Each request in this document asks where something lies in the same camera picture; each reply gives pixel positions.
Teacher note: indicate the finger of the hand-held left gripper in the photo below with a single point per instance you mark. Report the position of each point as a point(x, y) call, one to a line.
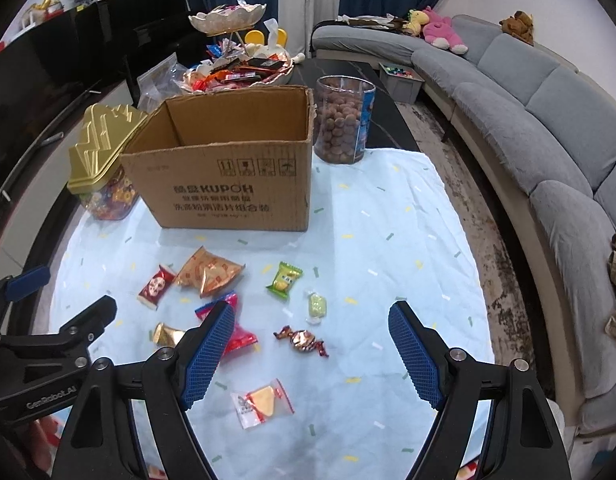
point(28, 280)
point(90, 317)

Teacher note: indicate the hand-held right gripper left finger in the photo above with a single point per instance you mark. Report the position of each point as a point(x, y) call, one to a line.
point(210, 355)

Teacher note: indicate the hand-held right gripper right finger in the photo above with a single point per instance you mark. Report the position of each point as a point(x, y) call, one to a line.
point(417, 360)

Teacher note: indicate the pink snack packet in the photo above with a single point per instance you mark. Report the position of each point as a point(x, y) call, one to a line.
point(240, 340)

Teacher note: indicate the small gold snack packet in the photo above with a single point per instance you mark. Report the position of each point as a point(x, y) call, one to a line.
point(167, 334)

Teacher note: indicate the clear packet with yellow cake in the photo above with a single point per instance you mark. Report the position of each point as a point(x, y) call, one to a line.
point(263, 402)

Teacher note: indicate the red snack packet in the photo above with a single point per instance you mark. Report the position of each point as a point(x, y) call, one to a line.
point(155, 285)

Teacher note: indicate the orange snack packet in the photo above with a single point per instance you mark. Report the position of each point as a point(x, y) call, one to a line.
point(208, 270)

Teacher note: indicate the brown twist-wrapped candy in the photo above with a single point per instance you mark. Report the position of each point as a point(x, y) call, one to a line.
point(302, 340)

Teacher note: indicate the green snack packet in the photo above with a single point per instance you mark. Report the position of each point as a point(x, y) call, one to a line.
point(284, 280)

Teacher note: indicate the pale green candy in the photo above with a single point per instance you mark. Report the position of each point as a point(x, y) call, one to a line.
point(316, 306)

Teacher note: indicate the brown cardboard box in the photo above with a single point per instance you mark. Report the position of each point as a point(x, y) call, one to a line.
point(228, 195)

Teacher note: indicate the pile of wrapped snacks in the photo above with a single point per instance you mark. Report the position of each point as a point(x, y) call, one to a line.
point(238, 72)

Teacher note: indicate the light blue printed cloth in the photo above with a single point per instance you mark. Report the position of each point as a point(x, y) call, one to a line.
point(377, 240)

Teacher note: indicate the grey pen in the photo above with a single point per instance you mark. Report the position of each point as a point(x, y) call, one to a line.
point(53, 138)

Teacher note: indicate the gold lid candy jar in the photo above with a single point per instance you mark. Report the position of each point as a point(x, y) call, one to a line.
point(103, 145)

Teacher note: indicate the black television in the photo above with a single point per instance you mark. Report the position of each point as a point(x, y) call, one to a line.
point(48, 65)

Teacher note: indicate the clear zip bag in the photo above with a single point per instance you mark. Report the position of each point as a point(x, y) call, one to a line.
point(155, 77)

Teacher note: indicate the clear jar of brown balls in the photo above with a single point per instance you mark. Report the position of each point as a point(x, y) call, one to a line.
point(338, 125)

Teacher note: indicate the grey sofa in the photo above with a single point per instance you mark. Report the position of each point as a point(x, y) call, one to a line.
point(512, 110)

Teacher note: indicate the grey storage bin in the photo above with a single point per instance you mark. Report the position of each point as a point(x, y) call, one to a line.
point(400, 85)

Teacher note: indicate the gold ornament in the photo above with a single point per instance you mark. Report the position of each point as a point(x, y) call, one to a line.
point(45, 5)

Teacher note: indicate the black piano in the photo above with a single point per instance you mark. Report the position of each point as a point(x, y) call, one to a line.
point(153, 20)

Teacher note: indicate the yellow rounded plastic item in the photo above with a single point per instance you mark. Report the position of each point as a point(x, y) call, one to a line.
point(254, 37)
point(283, 36)

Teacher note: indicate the white tissue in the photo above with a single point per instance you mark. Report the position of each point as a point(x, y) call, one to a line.
point(271, 30)

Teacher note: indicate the white two-tier snack stand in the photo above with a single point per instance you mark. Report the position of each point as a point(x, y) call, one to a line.
point(228, 16)

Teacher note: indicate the pink plush toy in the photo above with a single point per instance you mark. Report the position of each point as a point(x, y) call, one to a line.
point(440, 27)

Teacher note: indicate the yellow plush toy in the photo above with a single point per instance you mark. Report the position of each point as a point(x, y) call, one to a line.
point(415, 20)

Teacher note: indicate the clothes heap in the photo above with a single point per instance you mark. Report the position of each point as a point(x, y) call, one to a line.
point(368, 20)

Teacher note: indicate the brown plush toy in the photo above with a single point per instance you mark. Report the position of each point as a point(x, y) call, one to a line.
point(517, 25)

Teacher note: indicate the white sheer curtain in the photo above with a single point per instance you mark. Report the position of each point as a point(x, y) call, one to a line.
point(323, 0)

